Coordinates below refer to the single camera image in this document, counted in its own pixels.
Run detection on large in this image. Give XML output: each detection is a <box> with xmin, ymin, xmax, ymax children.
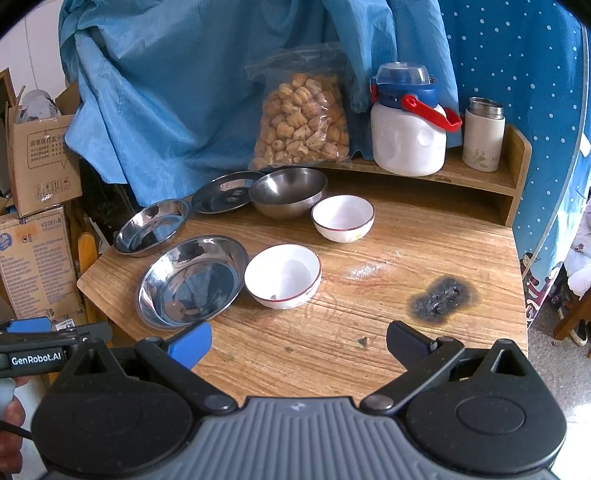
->
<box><xmin>135</xmin><ymin>235</ymin><xmax>249</xmax><ymax>330</ymax></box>

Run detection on steel plate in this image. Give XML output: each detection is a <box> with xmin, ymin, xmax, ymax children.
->
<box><xmin>114</xmin><ymin>199</ymin><xmax>190</xmax><ymax>257</ymax></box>
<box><xmin>191</xmin><ymin>171</ymin><xmax>263</xmax><ymax>215</ymax></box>

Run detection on white ceramic bowl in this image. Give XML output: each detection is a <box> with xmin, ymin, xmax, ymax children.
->
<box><xmin>311</xmin><ymin>195</ymin><xmax>376</xmax><ymax>244</ymax></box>
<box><xmin>245</xmin><ymin>244</ymin><xmax>322</xmax><ymax>310</ymax></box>

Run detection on large steel bowl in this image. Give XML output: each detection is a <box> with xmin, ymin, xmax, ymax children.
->
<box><xmin>249</xmin><ymin>167</ymin><xmax>329</xmax><ymax>220</ymax></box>

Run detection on person's left hand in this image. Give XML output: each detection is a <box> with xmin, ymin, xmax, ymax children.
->
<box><xmin>0</xmin><ymin>375</ymin><xmax>30</xmax><ymax>474</ymax></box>

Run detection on upper cardboard box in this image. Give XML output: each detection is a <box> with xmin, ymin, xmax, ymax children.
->
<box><xmin>5</xmin><ymin>84</ymin><xmax>82</xmax><ymax>217</ymax></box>

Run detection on wooden desk shelf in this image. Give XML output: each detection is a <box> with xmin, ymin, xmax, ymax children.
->
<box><xmin>320</xmin><ymin>125</ymin><xmax>532</xmax><ymax>227</ymax></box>

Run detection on pink white bedding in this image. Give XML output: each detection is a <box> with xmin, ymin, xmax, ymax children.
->
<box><xmin>564</xmin><ymin>201</ymin><xmax>591</xmax><ymax>297</ymax></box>

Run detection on white jug blue lid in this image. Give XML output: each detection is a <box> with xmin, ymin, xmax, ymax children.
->
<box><xmin>370</xmin><ymin>62</ymin><xmax>462</xmax><ymax>177</ymax></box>

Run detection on white steel thermos cup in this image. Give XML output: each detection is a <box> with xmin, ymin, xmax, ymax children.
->
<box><xmin>462</xmin><ymin>97</ymin><xmax>506</xmax><ymax>173</ymax></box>

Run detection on light blue cloth cover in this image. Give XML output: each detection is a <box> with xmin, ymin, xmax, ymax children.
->
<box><xmin>58</xmin><ymin>1</ymin><xmax>459</xmax><ymax>206</ymax></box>

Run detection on bag of snack biscuits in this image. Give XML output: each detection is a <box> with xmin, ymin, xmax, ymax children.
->
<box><xmin>246</xmin><ymin>43</ymin><xmax>351</xmax><ymax>171</ymax></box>

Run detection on dark blue dotted curtain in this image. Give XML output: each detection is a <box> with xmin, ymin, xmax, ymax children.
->
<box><xmin>440</xmin><ymin>1</ymin><xmax>590</xmax><ymax>322</ymax></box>

